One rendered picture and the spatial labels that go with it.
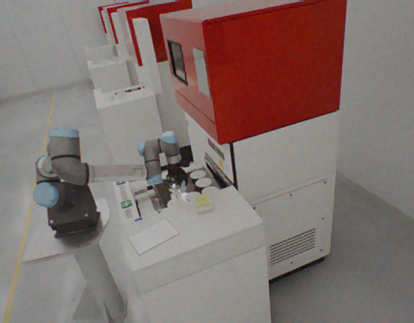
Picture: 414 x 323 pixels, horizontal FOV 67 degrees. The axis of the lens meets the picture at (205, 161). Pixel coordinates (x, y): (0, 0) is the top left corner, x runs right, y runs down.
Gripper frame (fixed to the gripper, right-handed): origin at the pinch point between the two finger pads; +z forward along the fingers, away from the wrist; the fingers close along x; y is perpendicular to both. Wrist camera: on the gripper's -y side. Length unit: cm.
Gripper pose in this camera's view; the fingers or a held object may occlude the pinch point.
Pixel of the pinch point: (183, 190)
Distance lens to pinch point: 172.4
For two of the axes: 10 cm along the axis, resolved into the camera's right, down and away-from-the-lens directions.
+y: -4.1, 5.0, -7.6
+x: 9.0, 0.9, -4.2
